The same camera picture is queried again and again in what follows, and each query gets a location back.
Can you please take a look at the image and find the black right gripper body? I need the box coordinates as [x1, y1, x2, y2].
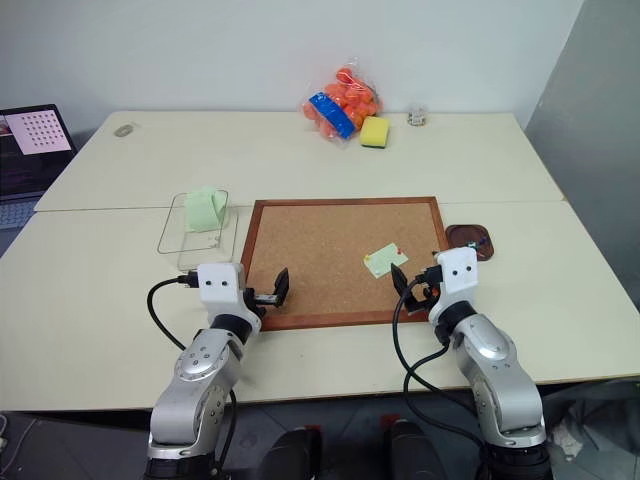
[403, 264, 443, 318]

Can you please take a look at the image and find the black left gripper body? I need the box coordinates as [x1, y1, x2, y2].
[242, 287, 280, 318]

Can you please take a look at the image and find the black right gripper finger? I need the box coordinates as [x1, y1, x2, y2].
[390, 263, 408, 302]

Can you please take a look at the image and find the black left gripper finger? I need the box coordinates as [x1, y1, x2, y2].
[272, 267, 292, 307]

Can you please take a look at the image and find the light green paper note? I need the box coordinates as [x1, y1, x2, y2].
[361, 243, 409, 280]

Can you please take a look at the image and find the green sticky note pad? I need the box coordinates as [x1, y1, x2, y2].
[185, 186, 229, 234]

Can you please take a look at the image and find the brown round-cornered dish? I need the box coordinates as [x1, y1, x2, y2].
[444, 223, 497, 263]

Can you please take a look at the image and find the clear plastic tray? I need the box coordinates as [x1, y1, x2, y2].
[156, 189, 241, 267]

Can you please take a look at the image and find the yellow sponge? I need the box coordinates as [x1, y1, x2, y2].
[359, 115, 393, 151]

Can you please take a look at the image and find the dark rounded shape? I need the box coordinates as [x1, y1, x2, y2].
[383, 415, 449, 480]
[258, 424, 322, 480]

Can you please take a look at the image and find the bag of orange balls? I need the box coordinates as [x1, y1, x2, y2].
[299, 58, 386, 152]

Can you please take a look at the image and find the crumpled clear plastic bag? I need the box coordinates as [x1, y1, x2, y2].
[542, 378, 640, 480]

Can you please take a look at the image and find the open laptop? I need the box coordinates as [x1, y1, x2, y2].
[0, 103, 80, 230]

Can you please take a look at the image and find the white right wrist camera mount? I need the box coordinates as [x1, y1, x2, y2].
[428, 246, 480, 322]

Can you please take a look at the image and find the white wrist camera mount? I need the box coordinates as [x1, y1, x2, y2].
[428, 246, 480, 322]
[196, 263, 263, 334]

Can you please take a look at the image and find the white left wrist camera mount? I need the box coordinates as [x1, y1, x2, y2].
[196, 263, 263, 334]

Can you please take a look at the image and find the cork board with wooden frame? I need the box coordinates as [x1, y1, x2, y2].
[239, 196, 450, 333]

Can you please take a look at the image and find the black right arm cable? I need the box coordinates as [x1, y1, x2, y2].
[392, 277, 494, 480]

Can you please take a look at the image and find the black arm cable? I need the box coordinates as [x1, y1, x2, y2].
[146, 273, 238, 480]
[392, 277, 494, 480]

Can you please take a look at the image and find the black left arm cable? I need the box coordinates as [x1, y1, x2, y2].
[146, 273, 238, 480]

